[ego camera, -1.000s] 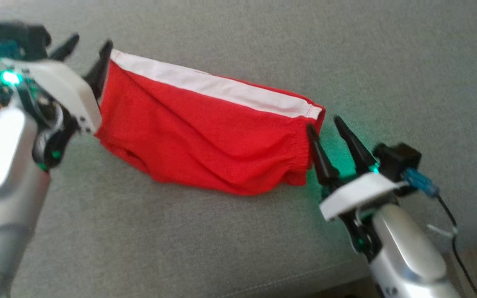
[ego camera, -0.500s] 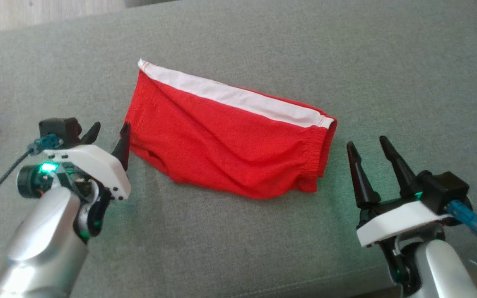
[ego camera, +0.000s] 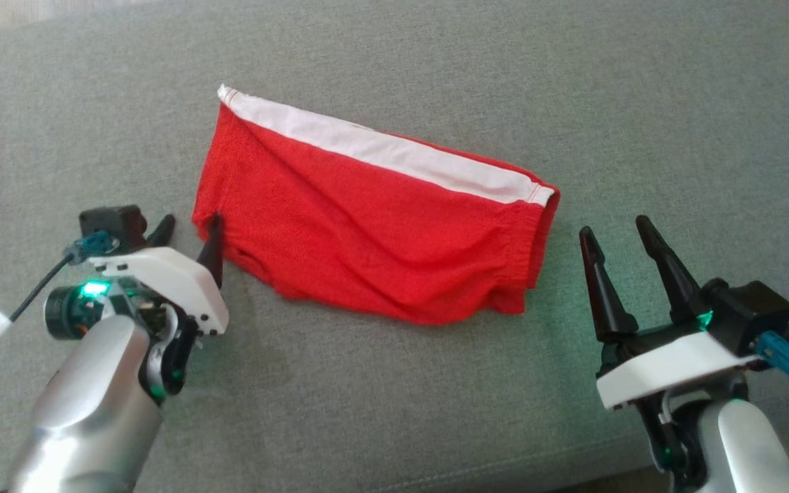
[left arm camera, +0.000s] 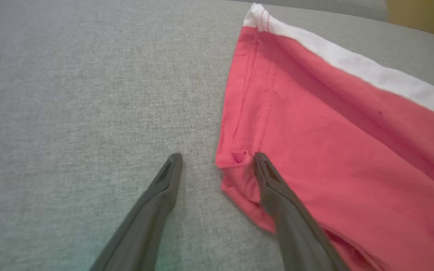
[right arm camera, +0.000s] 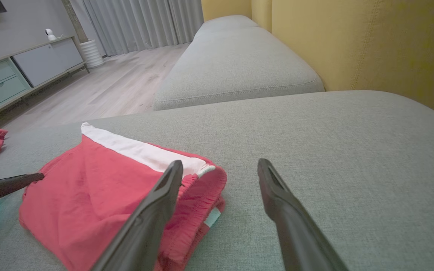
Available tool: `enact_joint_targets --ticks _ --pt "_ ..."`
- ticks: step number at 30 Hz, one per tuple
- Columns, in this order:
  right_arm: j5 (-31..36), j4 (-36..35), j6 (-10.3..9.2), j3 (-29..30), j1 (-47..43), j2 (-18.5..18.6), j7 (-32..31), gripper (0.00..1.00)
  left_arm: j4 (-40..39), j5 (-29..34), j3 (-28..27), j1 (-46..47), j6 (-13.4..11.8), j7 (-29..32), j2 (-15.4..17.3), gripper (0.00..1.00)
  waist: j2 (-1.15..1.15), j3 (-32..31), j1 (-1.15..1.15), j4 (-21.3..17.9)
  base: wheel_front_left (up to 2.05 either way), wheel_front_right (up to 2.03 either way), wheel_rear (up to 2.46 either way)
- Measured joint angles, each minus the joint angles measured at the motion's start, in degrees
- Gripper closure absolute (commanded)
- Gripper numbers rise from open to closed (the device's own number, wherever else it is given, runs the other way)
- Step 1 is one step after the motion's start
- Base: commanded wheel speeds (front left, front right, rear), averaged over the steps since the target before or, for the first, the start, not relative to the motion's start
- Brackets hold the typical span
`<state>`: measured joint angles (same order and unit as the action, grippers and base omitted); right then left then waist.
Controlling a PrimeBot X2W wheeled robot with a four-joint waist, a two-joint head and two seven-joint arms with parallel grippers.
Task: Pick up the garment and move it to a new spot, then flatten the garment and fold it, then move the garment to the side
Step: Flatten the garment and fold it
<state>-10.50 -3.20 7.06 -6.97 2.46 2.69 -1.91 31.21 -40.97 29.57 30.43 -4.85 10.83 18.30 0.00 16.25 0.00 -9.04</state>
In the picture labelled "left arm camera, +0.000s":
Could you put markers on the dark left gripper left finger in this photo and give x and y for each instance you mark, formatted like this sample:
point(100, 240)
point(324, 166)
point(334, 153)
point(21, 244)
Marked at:
point(145, 226)

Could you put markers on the red Bulls basketball jersey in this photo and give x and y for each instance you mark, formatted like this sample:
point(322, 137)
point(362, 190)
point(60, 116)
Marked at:
point(345, 150)

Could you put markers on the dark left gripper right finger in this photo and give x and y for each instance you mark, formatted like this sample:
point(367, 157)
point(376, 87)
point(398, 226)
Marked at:
point(296, 233)

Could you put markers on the grey sofa cushion with seam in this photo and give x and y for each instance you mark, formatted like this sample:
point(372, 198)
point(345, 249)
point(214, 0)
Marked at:
point(333, 5)

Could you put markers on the mustard yellow backrest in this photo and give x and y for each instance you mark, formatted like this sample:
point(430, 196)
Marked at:
point(424, 15)

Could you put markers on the large grey sofa seat cushion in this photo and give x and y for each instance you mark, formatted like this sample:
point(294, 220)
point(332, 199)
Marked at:
point(89, 94)

